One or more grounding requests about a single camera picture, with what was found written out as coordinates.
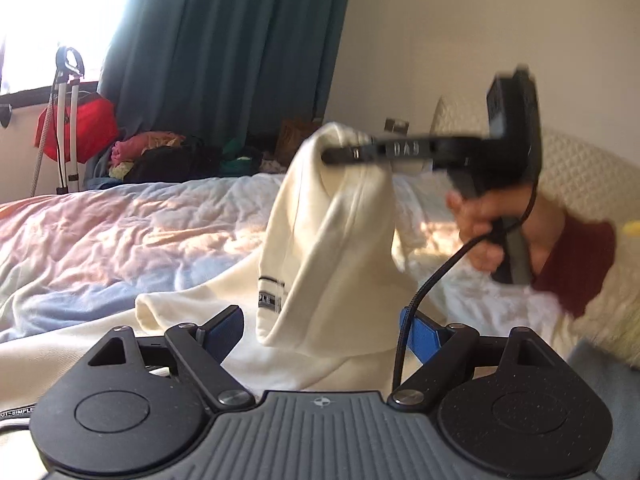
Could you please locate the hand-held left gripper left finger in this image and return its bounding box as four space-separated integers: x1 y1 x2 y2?
87 305 257 413

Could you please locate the pink clothes pile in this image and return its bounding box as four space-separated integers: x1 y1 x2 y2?
110 131 190 167

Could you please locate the white pole stand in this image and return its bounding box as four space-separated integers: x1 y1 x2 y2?
52 46 87 196

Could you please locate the white quilted pillow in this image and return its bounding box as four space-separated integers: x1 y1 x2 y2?
431 94 640 361

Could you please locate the teal curtain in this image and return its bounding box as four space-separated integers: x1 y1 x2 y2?
97 0 357 161

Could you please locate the blue grey cloth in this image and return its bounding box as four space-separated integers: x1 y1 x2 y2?
81 152 128 192

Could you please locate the pile of clothes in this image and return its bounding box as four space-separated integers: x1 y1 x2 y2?
124 144 224 184

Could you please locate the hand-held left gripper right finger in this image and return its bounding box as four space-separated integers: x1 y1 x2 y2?
387 305 571 413

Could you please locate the person's right hand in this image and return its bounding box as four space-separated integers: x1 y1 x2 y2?
445 187 567 275

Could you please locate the person's right forearm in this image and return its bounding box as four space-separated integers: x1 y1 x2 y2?
531 214 620 319

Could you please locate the window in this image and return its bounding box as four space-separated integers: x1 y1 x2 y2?
0 0 147 97

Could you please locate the brown box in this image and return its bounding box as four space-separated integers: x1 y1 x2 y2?
274 118 323 167

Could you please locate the black cable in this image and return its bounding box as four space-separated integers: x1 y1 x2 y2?
392 180 541 393

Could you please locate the bed with pastel bedding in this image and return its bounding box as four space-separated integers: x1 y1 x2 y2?
0 170 640 480

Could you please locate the white braided hose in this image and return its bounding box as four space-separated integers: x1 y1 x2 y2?
29 67 62 199

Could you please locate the red bag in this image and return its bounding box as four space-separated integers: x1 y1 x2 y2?
34 91 121 162

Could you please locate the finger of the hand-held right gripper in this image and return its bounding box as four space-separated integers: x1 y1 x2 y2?
320 132 434 167

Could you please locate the blue grey pillow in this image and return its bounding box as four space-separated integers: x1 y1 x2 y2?
566 339 640 480

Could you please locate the green cloth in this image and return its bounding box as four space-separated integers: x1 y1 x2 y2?
221 139 263 173

